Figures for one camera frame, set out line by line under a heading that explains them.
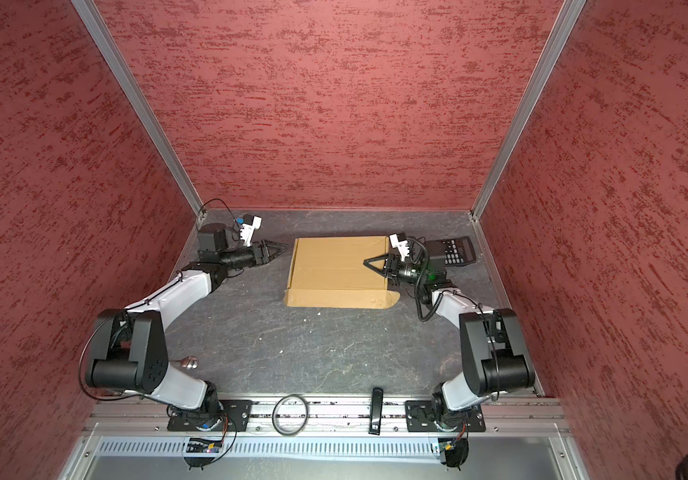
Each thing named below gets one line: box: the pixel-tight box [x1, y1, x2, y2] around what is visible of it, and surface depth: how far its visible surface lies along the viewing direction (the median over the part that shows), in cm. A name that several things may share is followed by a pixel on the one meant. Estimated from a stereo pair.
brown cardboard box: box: [284, 236, 400, 309], surface depth 81 cm
